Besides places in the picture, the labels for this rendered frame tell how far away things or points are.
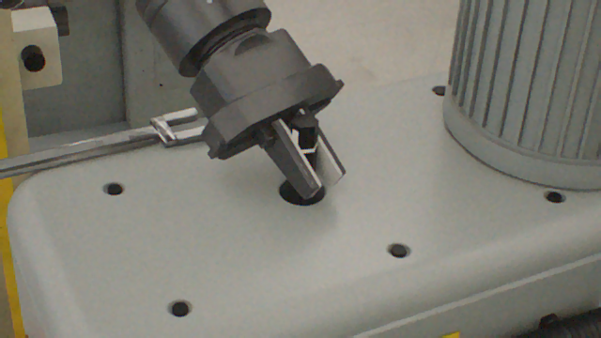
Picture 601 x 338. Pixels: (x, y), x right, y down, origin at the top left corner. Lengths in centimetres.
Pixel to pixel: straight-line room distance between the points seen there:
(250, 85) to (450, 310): 23
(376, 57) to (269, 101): 400
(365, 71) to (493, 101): 382
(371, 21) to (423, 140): 420
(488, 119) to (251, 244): 23
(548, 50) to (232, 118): 24
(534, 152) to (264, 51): 23
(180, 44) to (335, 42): 408
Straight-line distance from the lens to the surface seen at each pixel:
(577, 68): 79
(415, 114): 92
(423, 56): 482
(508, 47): 81
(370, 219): 79
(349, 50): 481
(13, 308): 316
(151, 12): 81
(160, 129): 87
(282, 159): 78
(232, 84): 77
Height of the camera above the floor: 239
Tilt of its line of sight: 36 degrees down
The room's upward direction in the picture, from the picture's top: 3 degrees clockwise
